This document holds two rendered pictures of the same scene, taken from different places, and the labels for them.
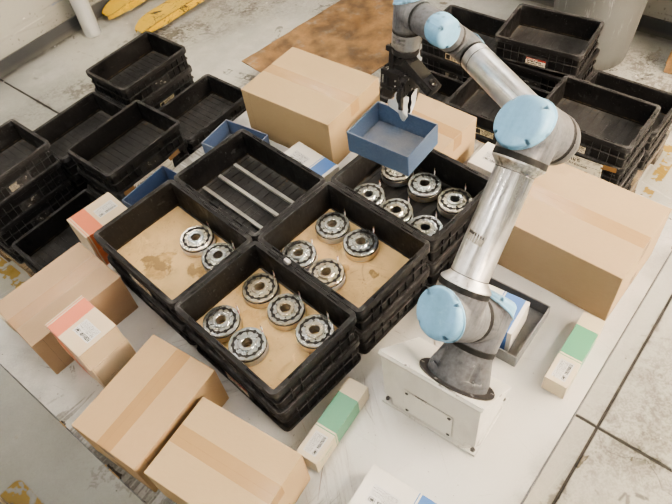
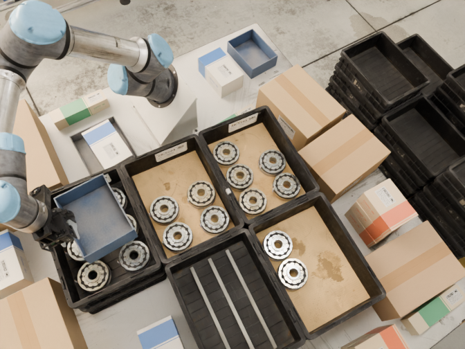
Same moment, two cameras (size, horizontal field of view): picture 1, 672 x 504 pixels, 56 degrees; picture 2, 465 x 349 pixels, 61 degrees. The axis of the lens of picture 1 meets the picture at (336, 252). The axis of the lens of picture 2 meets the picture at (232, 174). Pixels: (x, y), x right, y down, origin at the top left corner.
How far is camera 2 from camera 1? 1.62 m
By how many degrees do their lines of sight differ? 64
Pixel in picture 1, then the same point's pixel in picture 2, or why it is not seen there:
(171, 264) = (317, 262)
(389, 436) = (205, 113)
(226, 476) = (301, 92)
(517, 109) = (37, 21)
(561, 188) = not seen: outside the picture
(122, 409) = (358, 149)
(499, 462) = not seen: hidden behind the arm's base
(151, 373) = (339, 165)
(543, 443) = not seen: hidden behind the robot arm
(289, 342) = (244, 158)
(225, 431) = (297, 113)
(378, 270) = (162, 187)
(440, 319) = (162, 43)
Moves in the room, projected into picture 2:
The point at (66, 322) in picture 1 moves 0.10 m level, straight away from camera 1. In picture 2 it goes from (401, 210) to (417, 235)
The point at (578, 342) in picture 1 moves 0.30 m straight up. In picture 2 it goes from (73, 107) to (47, 59)
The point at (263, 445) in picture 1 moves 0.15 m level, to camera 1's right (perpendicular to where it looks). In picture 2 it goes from (277, 99) to (242, 91)
